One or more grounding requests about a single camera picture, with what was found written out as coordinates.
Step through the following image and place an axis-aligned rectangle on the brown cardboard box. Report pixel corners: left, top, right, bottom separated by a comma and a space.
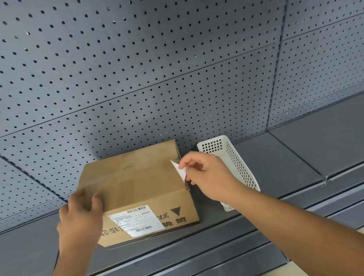
74, 137, 202, 251

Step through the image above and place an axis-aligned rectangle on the white shipping label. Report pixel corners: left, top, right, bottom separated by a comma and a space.
107, 203, 166, 240

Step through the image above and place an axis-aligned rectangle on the red white seal sticker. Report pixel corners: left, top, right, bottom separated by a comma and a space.
170, 158, 191, 193

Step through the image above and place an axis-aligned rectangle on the person's right forearm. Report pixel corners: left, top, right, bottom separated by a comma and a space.
230, 173, 364, 276

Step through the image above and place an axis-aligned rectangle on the person's right hand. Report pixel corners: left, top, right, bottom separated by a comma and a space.
177, 146, 250, 207

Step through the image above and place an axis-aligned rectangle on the grey metal shelf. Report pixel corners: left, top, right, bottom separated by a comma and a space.
0, 86, 364, 276

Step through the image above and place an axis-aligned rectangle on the person's left hand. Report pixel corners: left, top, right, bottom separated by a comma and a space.
53, 186, 109, 256

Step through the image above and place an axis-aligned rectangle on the white perforated plastic basket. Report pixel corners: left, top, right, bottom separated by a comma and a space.
196, 132, 262, 214

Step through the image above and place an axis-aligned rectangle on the grey pegboard back panel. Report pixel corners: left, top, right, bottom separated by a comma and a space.
0, 0, 364, 238

